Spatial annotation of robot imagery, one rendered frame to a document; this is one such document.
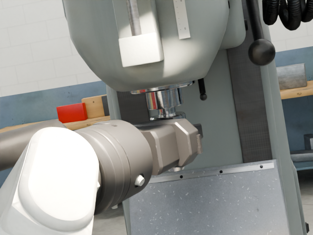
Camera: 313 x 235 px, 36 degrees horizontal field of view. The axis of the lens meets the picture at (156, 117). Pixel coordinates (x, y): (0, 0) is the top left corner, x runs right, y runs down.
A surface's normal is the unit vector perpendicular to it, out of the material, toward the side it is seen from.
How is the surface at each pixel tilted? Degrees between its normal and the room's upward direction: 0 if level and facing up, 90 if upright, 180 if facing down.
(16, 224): 76
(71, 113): 90
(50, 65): 90
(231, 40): 117
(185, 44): 99
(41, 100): 90
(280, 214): 63
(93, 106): 90
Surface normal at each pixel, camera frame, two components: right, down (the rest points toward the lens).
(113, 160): 0.74, -0.35
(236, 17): 0.32, 0.07
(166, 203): -0.20, -0.29
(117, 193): 0.80, 0.40
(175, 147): 0.83, -0.07
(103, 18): -0.14, 0.15
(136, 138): 0.60, -0.60
